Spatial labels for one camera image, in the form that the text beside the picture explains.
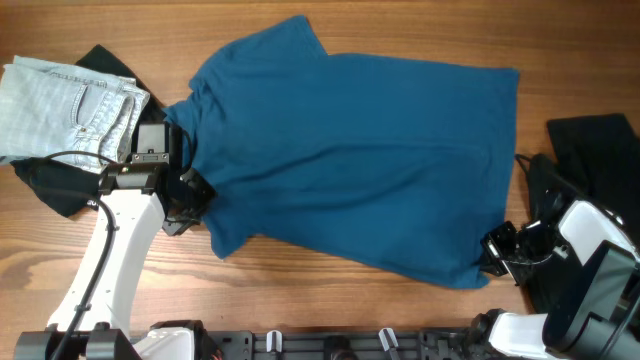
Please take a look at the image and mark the blue t-shirt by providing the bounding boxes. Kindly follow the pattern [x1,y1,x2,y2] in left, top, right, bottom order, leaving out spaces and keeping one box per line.
[166,16,519,289]

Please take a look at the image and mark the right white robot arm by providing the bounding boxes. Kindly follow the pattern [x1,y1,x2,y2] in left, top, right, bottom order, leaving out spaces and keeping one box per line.
[469,200,639,359]

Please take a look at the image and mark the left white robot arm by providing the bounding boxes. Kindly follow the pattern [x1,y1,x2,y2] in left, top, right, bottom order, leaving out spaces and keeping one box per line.
[14,124,223,359]

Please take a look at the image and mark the black folded garment left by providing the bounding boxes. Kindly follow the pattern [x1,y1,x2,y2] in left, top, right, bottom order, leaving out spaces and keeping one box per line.
[9,44,165,218]

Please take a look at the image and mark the black garment right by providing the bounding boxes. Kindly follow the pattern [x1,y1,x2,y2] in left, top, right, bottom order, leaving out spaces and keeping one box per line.
[515,114,639,313]

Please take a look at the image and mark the light blue folded jeans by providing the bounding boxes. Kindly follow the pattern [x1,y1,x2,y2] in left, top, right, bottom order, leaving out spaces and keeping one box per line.
[1,56,150,173]

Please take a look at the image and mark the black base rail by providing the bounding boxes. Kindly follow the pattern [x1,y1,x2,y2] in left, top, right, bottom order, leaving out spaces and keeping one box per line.
[209,328,491,360]

